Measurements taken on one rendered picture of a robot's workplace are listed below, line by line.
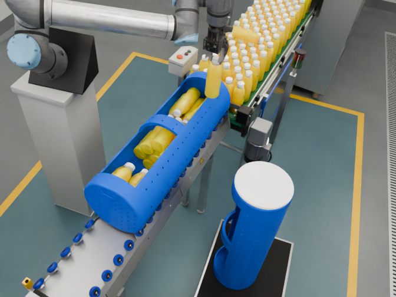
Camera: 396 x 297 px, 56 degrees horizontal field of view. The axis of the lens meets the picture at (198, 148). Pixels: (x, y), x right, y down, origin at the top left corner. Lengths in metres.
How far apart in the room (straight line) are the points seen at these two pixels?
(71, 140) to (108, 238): 0.77
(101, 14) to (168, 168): 0.65
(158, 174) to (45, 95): 0.84
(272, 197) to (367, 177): 1.88
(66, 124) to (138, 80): 1.89
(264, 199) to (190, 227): 1.17
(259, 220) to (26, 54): 1.30
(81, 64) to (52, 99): 0.23
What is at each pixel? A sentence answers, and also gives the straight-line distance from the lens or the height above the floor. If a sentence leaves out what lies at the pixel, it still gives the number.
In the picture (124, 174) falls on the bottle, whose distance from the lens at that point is 1.60.
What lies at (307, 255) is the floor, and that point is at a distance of 2.87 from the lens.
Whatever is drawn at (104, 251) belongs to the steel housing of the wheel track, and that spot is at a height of 0.93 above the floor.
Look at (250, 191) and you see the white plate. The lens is 1.73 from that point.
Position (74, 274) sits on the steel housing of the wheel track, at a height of 0.93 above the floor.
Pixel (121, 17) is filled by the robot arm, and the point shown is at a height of 1.74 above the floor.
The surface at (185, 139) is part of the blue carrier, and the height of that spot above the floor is 1.19.
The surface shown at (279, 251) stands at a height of 0.15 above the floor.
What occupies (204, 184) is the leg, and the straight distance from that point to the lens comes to 2.57.
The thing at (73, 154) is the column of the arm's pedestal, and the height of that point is 0.68.
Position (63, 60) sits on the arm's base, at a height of 1.24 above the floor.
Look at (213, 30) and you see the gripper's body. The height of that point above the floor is 1.63.
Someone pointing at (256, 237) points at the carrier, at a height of 0.80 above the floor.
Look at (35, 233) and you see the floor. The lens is 2.89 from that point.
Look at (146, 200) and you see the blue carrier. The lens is 1.49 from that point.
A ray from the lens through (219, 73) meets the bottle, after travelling 1.72.
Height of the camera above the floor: 2.39
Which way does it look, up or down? 47 degrees down
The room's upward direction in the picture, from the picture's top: 7 degrees clockwise
